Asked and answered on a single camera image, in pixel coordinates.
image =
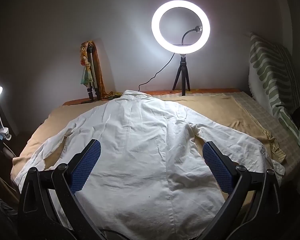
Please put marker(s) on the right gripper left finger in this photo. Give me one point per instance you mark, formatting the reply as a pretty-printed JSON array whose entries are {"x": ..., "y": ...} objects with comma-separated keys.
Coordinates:
[{"x": 36, "y": 206}]

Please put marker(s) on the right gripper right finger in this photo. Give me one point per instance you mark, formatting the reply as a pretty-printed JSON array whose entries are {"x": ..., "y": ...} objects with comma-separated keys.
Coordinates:
[{"x": 253, "y": 198}]

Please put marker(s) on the white shirt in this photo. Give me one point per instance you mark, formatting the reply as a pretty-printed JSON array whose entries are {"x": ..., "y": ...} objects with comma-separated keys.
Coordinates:
[{"x": 150, "y": 181}]

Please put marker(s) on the beige bed blanket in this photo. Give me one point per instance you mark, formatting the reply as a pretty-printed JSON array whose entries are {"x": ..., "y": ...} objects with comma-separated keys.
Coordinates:
[{"x": 151, "y": 146}]

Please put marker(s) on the colourful orange cloth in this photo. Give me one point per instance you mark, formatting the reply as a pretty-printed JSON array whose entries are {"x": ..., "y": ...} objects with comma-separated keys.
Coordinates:
[{"x": 86, "y": 78}]

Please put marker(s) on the folded silver tripod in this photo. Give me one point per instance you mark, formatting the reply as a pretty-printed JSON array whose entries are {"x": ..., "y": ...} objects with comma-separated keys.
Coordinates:
[{"x": 93, "y": 85}]

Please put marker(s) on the green striped pillow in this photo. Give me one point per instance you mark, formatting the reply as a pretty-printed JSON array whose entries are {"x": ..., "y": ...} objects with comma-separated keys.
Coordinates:
[{"x": 272, "y": 81}]

